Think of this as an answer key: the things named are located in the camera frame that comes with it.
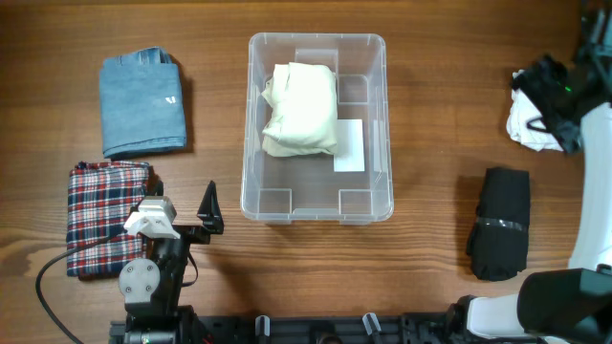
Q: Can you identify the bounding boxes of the white printed t-shirt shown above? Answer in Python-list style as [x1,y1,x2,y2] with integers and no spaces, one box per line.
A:
[506,90,563,152]

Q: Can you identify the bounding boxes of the cream cloth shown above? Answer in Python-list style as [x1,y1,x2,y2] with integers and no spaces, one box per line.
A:
[262,62,338,158]

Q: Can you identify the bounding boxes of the black garment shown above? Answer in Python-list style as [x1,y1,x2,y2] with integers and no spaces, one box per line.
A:
[466,167,531,282]

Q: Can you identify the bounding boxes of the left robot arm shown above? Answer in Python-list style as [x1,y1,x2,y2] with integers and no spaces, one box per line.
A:
[109,182,224,344]

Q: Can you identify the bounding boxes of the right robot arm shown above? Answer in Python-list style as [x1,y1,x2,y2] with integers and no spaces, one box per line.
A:
[437,1,611,343]

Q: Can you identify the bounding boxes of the clear plastic storage bin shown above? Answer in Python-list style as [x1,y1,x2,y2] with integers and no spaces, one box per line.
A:
[241,32,394,225]

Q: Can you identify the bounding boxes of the red plaid folded shirt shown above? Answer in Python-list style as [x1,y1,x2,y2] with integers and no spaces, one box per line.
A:
[66,161,155,279]

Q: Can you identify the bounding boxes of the blue denim folded jeans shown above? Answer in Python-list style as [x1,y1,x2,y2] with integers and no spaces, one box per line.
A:
[98,47,187,160]

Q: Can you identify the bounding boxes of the white label in bin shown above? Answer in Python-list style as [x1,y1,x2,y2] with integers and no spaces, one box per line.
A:
[334,119,365,172]

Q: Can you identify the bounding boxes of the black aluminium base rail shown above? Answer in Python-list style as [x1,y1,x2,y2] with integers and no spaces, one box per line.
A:
[107,312,534,344]

